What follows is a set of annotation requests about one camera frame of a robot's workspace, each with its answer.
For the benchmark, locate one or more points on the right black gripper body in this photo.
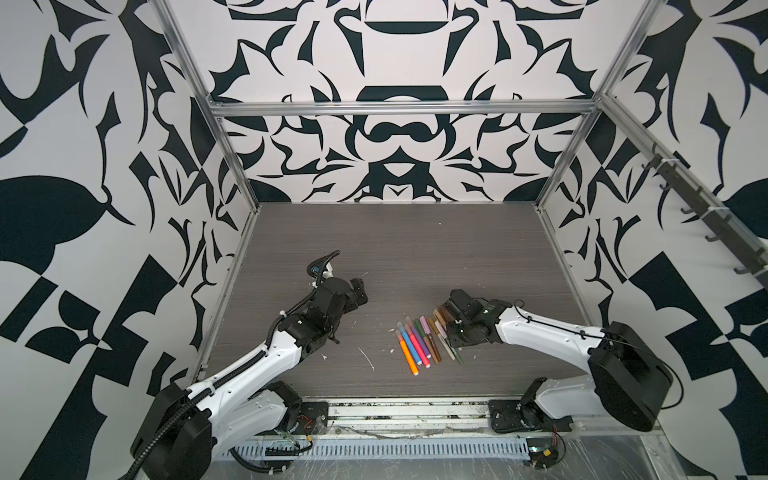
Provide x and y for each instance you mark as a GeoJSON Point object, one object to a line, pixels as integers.
{"type": "Point", "coordinates": [459, 334]}

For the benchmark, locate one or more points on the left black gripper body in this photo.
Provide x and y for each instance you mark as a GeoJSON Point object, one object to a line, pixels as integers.
{"type": "Point", "coordinates": [350, 302]}

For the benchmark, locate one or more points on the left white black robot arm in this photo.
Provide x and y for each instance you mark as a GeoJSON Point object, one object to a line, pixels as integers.
{"type": "Point", "coordinates": [186, 429]}

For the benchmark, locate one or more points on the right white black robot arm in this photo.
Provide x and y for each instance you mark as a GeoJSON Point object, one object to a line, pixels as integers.
{"type": "Point", "coordinates": [620, 376]}

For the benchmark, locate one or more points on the purple marker pen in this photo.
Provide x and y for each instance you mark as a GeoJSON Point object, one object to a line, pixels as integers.
{"type": "Point", "coordinates": [419, 338]}

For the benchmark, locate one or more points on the red pink marker pen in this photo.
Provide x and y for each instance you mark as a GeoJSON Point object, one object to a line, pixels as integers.
{"type": "Point", "coordinates": [424, 361]}

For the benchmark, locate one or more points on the blue marker pen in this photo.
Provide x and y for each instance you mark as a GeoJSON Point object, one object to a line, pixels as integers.
{"type": "Point", "coordinates": [412, 350]}

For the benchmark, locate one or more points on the orange marker pen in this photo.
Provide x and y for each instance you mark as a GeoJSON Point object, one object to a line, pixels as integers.
{"type": "Point", "coordinates": [409, 359]}

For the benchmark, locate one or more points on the small green circuit board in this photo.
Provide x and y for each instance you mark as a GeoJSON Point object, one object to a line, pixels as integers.
{"type": "Point", "coordinates": [545, 453]}

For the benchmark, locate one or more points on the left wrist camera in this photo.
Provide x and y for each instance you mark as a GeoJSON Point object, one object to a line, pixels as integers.
{"type": "Point", "coordinates": [321, 269]}

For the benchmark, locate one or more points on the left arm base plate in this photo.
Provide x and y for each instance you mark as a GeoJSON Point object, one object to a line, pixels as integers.
{"type": "Point", "coordinates": [307, 419]}

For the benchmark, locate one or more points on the aluminium front rail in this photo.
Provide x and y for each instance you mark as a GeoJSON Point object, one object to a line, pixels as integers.
{"type": "Point", "coordinates": [384, 418]}

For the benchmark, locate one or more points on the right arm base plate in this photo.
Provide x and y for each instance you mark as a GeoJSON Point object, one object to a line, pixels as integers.
{"type": "Point", "coordinates": [512, 416]}

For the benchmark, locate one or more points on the white slotted cable duct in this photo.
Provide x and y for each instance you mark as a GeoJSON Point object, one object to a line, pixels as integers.
{"type": "Point", "coordinates": [326, 449]}

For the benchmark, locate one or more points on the black wall hook rack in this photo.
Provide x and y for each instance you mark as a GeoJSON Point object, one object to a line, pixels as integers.
{"type": "Point", "coordinates": [702, 204]}

